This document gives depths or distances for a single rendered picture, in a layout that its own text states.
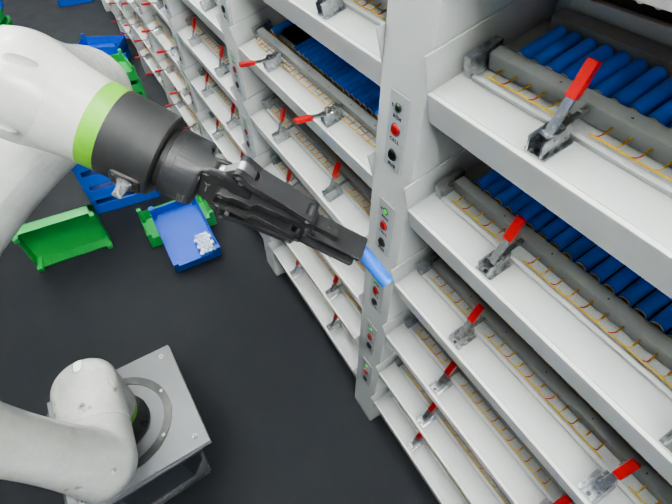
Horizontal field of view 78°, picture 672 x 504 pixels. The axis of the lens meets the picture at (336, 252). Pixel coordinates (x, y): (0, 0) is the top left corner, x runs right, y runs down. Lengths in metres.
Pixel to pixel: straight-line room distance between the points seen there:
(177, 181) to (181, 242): 1.50
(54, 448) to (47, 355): 1.04
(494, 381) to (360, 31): 0.58
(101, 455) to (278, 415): 0.68
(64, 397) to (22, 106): 0.70
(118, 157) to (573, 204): 0.44
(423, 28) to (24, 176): 0.51
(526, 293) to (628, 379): 0.14
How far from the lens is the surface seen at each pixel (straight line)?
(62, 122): 0.47
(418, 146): 0.60
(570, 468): 0.74
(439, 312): 0.78
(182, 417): 1.22
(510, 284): 0.60
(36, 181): 0.66
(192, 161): 0.45
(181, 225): 1.99
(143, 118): 0.46
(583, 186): 0.46
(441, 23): 0.53
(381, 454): 1.45
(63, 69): 0.49
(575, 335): 0.59
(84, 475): 0.94
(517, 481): 0.91
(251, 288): 1.76
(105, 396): 1.03
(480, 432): 0.92
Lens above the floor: 1.39
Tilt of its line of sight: 49 degrees down
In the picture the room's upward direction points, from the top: straight up
